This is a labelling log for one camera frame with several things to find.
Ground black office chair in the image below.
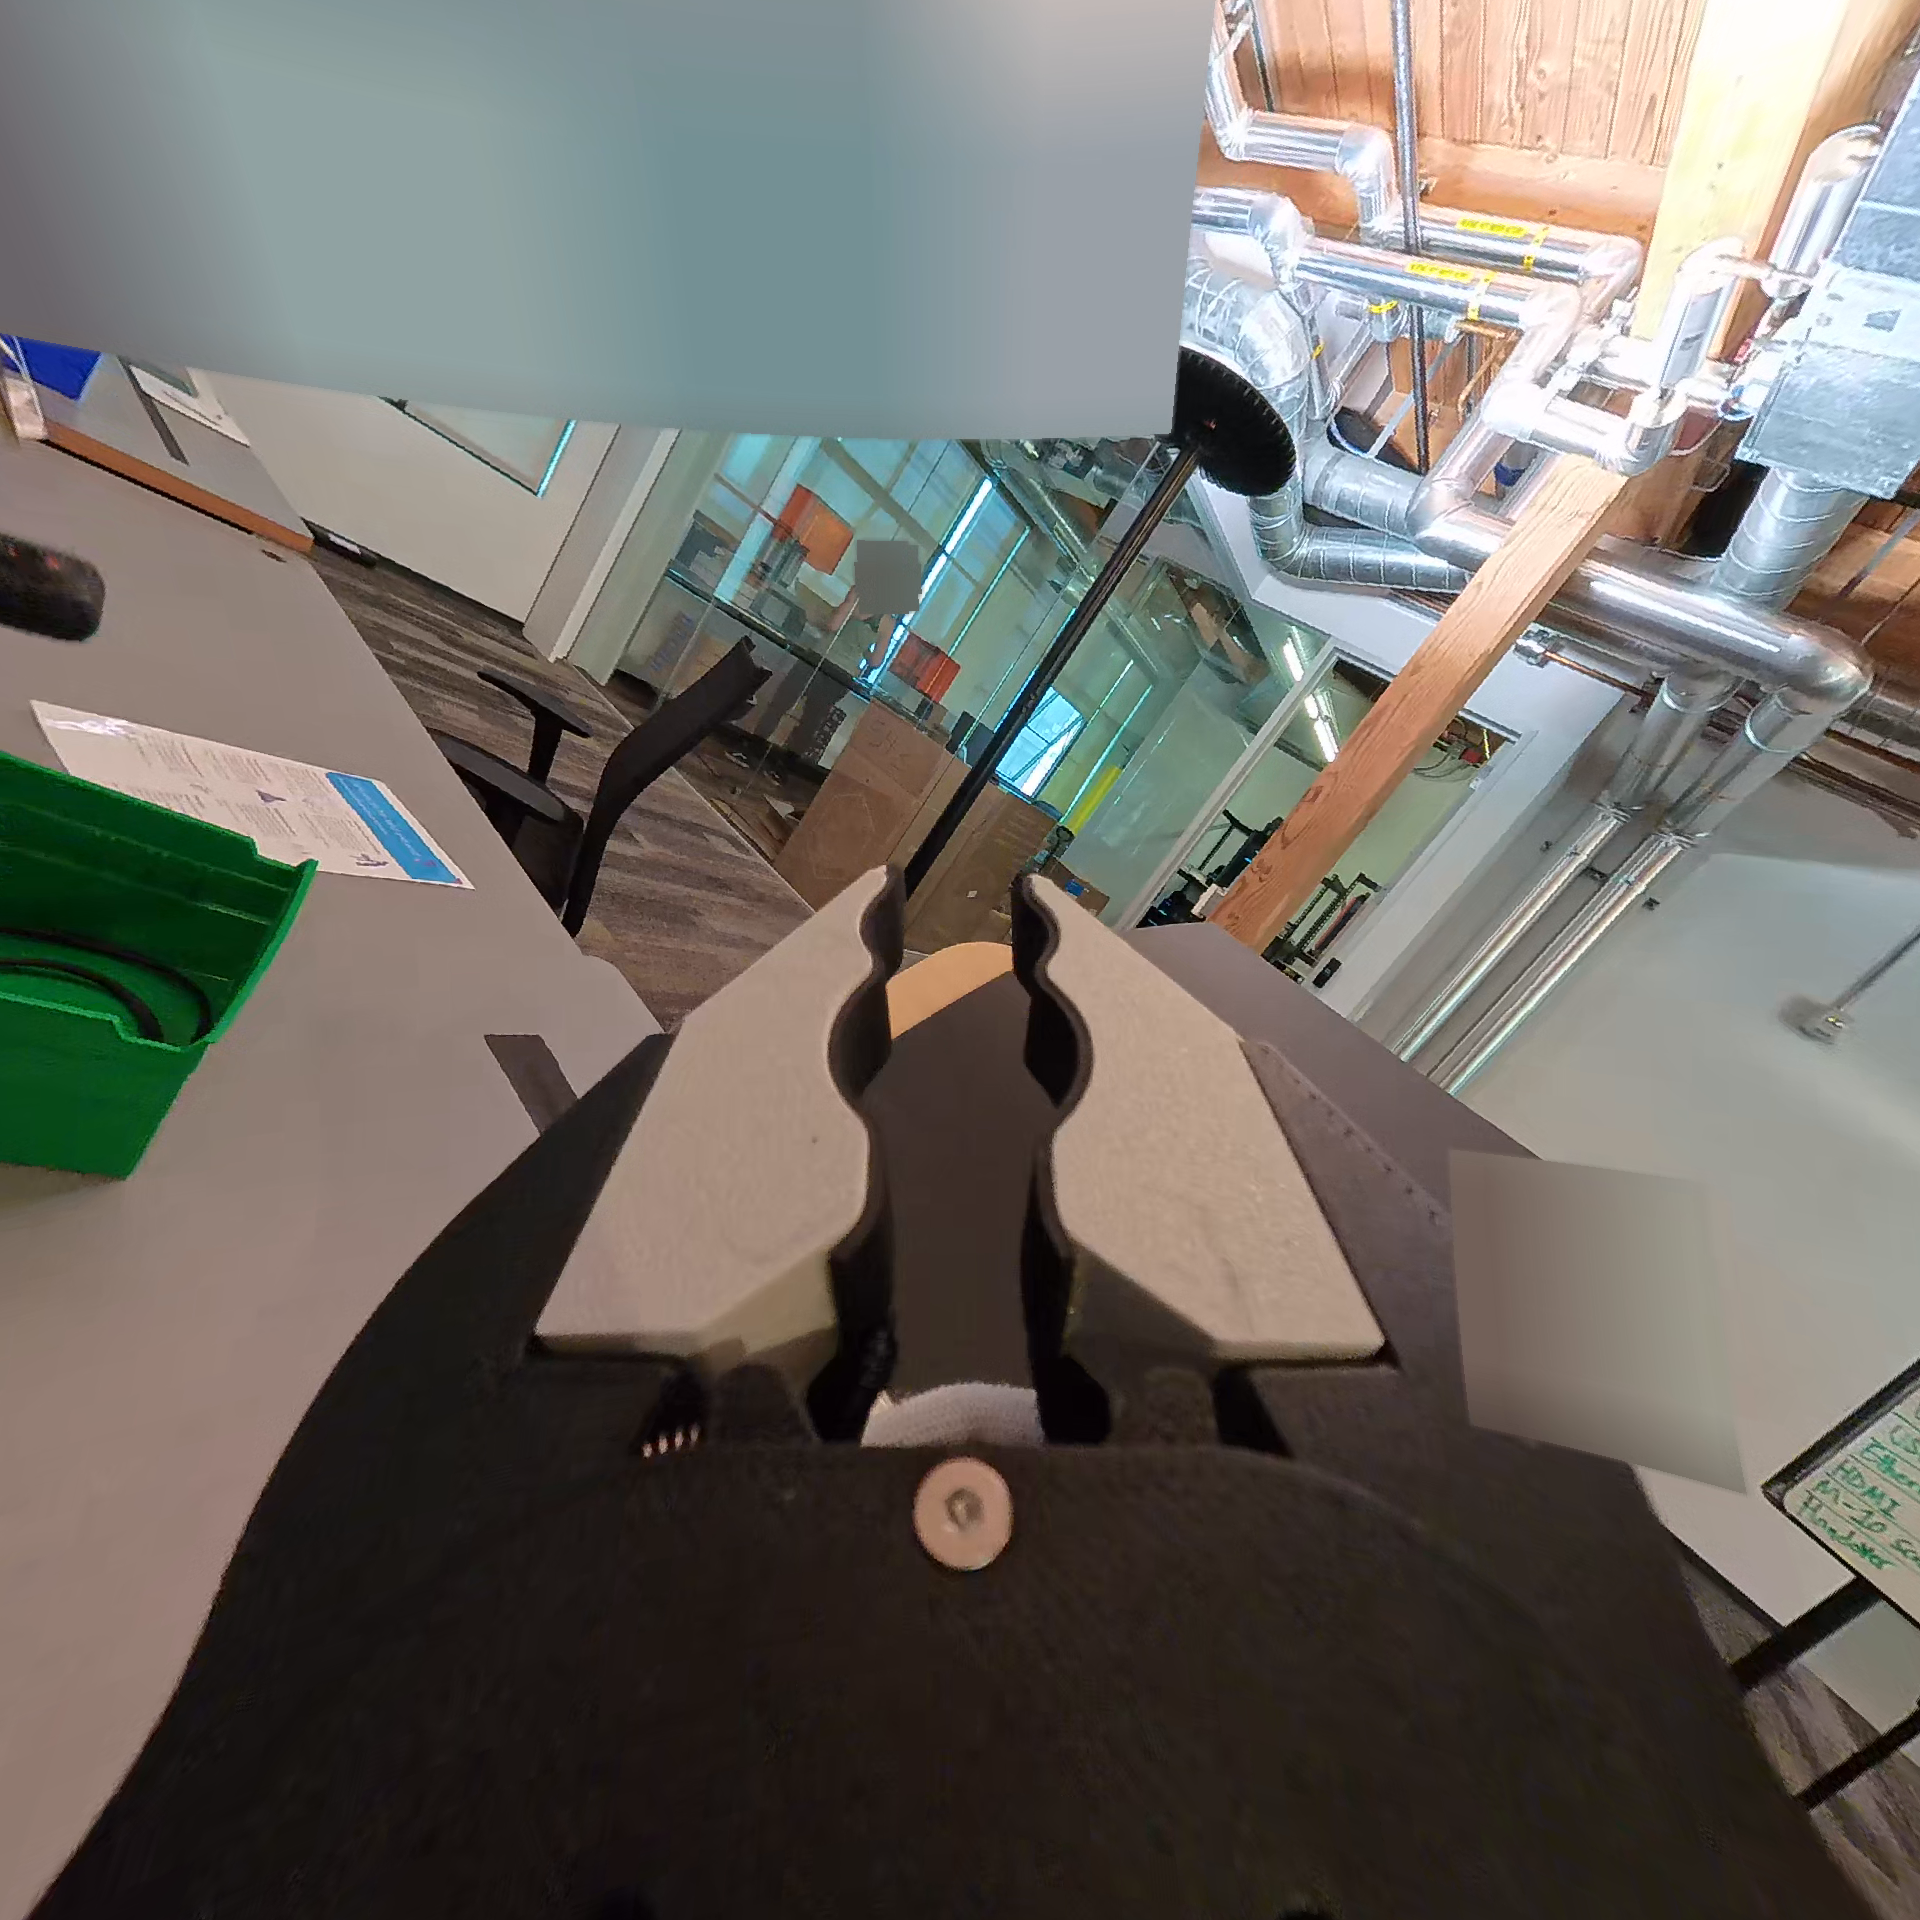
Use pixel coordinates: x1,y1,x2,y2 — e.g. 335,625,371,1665
435,637,781,940

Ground silver insulated pipes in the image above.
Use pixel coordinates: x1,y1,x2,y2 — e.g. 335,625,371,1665
1178,0,1920,1103

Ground black pole with disc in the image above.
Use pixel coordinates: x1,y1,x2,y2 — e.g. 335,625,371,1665
901,345,1299,902

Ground printed paper sheet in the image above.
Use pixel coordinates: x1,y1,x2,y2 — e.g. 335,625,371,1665
30,700,474,893

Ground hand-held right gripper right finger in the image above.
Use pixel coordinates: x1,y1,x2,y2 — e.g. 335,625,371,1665
1015,870,1387,1448

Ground cardboard box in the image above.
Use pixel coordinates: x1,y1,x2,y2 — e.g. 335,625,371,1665
778,718,1058,940

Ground green plastic bin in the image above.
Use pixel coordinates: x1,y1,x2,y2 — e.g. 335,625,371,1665
0,749,320,1187

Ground whiteboard on stand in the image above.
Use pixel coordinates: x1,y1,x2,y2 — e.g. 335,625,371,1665
1725,1387,1920,1807

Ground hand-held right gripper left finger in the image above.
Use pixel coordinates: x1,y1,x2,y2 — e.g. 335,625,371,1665
534,863,909,1444

